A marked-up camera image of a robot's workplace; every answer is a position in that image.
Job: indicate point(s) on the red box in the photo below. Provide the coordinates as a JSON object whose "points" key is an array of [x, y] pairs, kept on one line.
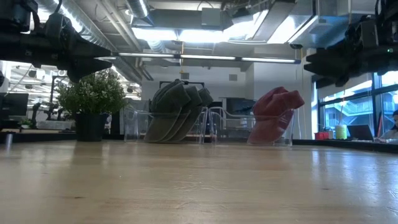
{"points": [[321, 136]]}

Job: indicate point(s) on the long ceiling light bar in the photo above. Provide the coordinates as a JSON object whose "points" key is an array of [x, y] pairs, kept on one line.
{"points": [[205, 57]]}

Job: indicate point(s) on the black monitor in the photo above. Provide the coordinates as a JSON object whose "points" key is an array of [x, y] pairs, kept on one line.
{"points": [[14, 104]]}

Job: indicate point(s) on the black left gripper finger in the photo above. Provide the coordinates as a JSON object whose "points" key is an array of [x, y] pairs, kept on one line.
{"points": [[90, 49], [87, 67]]}

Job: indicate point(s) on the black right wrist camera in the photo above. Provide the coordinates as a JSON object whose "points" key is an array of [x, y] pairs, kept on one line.
{"points": [[368, 32]]}

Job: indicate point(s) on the clear plastic hat holder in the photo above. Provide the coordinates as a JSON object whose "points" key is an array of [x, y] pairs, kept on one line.
{"points": [[133, 124], [230, 127]]}

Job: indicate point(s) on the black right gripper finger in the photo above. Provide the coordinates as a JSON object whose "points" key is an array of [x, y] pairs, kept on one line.
{"points": [[329, 59], [329, 71]]}

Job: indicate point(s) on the person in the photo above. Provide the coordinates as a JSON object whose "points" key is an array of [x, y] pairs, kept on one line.
{"points": [[390, 132]]}

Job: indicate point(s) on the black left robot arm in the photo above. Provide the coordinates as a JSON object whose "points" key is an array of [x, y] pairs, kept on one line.
{"points": [[12, 12]]}

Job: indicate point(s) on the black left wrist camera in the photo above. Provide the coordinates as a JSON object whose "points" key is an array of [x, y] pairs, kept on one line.
{"points": [[59, 28]]}

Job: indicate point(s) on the red baseball cap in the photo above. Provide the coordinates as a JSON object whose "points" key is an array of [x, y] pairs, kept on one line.
{"points": [[273, 105]]}

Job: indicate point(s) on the dark laptop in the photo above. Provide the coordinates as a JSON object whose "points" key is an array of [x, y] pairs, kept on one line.
{"points": [[359, 132]]}

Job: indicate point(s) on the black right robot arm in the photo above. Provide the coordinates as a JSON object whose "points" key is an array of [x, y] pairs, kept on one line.
{"points": [[388, 18]]}

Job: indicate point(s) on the artificial green potted plant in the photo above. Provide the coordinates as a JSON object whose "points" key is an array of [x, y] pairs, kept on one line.
{"points": [[93, 99]]}

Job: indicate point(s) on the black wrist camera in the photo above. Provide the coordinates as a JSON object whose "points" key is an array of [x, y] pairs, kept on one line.
{"points": [[59, 28], [368, 32]]}

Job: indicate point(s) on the green cup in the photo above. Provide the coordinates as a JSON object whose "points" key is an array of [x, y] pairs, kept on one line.
{"points": [[340, 132]]}

